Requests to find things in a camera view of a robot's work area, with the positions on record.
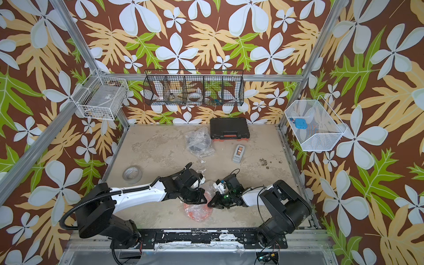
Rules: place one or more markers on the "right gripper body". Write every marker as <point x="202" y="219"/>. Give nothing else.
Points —
<point x="223" y="200"/>

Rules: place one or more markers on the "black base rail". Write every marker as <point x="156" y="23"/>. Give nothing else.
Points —
<point x="247" y="238"/>

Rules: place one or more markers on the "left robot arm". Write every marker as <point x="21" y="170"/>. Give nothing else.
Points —
<point x="95" y="213"/>

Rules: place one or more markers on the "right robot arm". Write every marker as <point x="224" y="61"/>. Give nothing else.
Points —
<point x="287" y="208"/>

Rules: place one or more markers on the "clear bubble wrap sheet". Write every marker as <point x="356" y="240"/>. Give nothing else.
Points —
<point x="201" y="135"/>

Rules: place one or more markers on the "blue object in basket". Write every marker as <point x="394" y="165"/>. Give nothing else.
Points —
<point x="300" y="123"/>

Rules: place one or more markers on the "orange plate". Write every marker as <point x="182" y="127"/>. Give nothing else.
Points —
<point x="198" y="213"/>

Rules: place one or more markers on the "white wire basket right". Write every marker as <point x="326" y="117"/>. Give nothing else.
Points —
<point x="325" y="127"/>

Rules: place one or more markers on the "black wire basket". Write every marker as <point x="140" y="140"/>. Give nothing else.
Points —
<point x="195" y="87"/>

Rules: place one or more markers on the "white wire basket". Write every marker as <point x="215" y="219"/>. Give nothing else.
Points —
<point x="101" y="96"/>
<point x="325" y="127"/>

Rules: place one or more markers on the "white wire basket left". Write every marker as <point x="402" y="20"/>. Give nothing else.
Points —
<point x="101" y="96"/>

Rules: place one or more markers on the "white tape dispenser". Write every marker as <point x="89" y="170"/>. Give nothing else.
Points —
<point x="238" y="154"/>

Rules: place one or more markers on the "black plastic case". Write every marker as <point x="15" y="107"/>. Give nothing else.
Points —
<point x="229" y="129"/>

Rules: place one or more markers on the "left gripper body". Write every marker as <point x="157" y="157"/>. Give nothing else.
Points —
<point x="192" y="194"/>

